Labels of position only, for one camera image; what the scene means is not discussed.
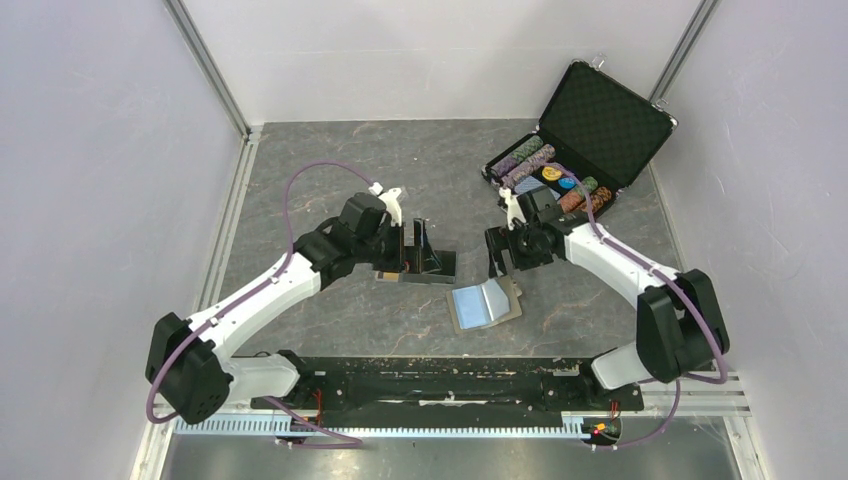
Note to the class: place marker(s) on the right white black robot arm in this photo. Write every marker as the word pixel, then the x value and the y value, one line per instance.
pixel 679 327

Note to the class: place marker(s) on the green poker chip row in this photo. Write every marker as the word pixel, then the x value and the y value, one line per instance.
pixel 527 148

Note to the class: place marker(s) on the purple poker chip row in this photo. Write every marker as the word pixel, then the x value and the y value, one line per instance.
pixel 535 161

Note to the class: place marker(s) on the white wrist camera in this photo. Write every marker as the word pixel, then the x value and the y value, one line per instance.
pixel 392 199
pixel 514 215

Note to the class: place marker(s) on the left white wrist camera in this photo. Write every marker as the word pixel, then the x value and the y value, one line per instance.
pixel 392 199

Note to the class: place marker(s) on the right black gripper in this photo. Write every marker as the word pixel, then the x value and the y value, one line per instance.
pixel 501 238

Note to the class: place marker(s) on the black poker chip case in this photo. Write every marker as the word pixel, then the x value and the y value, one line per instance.
pixel 597 127

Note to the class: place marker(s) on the yellow dealer chip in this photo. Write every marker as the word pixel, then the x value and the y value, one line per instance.
pixel 551 173

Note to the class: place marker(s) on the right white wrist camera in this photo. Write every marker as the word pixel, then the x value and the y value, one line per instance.
pixel 514 215

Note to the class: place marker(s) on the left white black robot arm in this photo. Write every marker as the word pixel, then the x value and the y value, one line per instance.
pixel 193 363

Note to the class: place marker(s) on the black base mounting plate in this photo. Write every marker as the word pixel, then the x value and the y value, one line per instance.
pixel 451 392

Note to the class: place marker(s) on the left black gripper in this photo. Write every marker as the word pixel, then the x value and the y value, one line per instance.
pixel 395 264

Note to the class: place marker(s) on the aluminium frame rail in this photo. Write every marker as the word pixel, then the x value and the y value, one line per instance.
pixel 190 130

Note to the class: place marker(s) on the blue dealer chip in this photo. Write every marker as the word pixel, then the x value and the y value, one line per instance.
pixel 567 183

